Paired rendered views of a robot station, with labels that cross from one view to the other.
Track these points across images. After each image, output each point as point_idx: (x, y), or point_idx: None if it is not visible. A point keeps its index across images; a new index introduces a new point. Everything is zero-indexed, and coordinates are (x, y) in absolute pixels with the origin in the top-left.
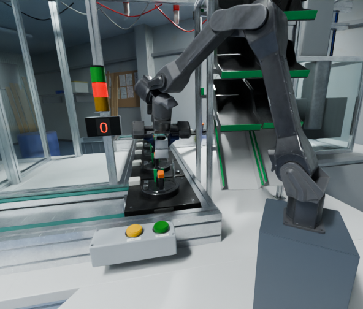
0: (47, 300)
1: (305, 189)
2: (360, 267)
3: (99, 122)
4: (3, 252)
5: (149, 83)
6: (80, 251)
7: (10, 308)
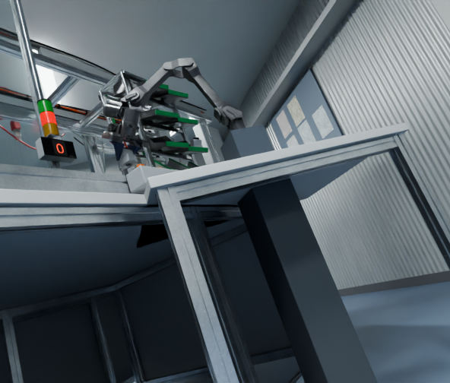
0: (124, 200)
1: (236, 112)
2: None
3: (55, 143)
4: (55, 180)
5: (125, 96)
6: (117, 193)
7: (97, 201)
